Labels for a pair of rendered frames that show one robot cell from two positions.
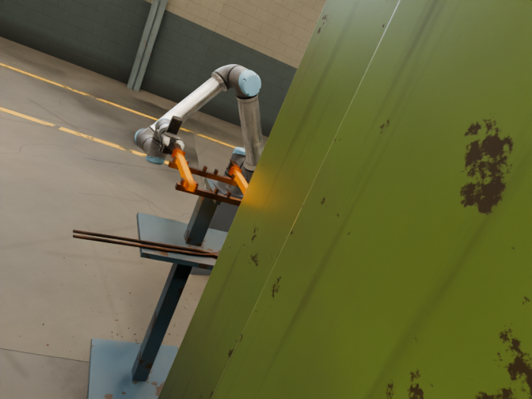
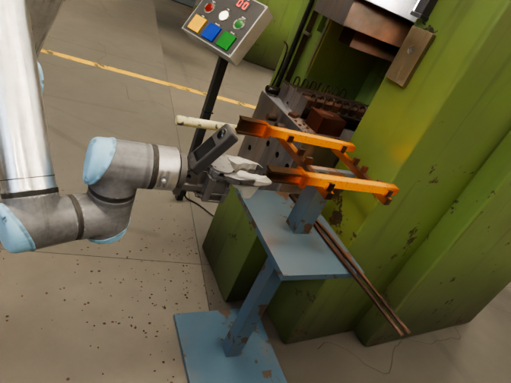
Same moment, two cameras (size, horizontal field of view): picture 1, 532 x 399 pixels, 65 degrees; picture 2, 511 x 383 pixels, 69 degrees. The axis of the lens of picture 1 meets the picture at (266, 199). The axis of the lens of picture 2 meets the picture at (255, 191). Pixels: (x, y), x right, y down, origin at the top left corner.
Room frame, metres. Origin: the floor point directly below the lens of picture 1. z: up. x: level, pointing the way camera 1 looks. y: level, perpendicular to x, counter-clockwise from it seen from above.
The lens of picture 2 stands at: (1.76, 1.19, 1.34)
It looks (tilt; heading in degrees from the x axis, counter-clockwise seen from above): 29 degrees down; 263
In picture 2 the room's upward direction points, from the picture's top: 24 degrees clockwise
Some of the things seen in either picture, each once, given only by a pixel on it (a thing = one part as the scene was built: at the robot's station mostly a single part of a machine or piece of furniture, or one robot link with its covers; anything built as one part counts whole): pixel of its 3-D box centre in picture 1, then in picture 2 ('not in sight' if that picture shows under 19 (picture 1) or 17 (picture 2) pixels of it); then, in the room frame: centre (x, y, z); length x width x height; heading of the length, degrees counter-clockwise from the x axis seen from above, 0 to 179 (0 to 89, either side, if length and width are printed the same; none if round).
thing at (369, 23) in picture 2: not in sight; (373, 20); (1.41, -0.41, 1.32); 0.42 x 0.20 x 0.10; 30
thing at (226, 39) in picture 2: not in sight; (226, 41); (1.93, -0.59, 1.01); 0.07 x 0.05 x 0.07; 145
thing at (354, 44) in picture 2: not in sight; (374, 45); (1.36, -0.41, 1.24); 0.30 x 0.07 x 0.06; 30
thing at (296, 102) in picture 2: not in sight; (331, 106); (1.41, -0.41, 0.96); 0.42 x 0.20 x 0.09; 30
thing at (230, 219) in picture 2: not in sight; (274, 238); (1.37, -0.36, 0.23); 0.56 x 0.38 x 0.47; 30
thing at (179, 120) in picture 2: not in sight; (218, 126); (1.84, -0.56, 0.62); 0.44 x 0.05 x 0.05; 30
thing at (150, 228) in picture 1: (191, 243); (296, 229); (1.46, 0.19, 0.69); 0.40 x 0.30 x 0.02; 117
